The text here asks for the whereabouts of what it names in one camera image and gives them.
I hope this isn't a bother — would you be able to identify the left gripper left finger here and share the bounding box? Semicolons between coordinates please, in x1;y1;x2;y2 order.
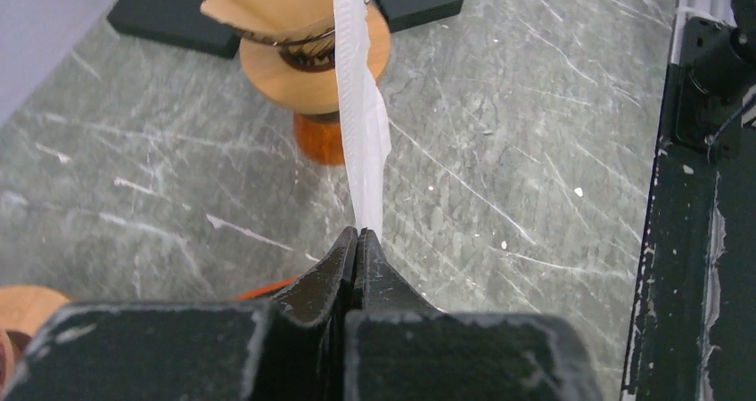
1;227;359;400

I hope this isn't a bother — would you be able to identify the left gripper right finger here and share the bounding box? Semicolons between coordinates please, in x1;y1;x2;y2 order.
345;230;602;400

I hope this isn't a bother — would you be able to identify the white paper coffee filter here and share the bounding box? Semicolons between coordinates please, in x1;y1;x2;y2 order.
333;0;391;238

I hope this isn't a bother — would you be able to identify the orange glass carafe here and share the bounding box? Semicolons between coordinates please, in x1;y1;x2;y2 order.
293;111;345;166

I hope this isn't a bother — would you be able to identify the wooden ring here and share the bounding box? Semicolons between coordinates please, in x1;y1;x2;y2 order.
239;3;393;116
0;284;72;376

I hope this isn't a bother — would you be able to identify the brown paper coffee filter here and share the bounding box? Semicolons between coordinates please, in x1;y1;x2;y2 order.
201;0;335;41

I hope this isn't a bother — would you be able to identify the orange coffee filter box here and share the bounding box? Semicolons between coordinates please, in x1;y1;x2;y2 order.
234;277;299;301

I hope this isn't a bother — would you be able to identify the clear glass dripper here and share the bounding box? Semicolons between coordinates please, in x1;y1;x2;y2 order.
232;1;391;79

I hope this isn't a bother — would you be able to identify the black block far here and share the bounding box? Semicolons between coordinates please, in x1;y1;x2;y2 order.
107;0;240;60

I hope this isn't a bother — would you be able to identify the black base frame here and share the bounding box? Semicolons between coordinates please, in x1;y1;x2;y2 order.
620;17;755;400

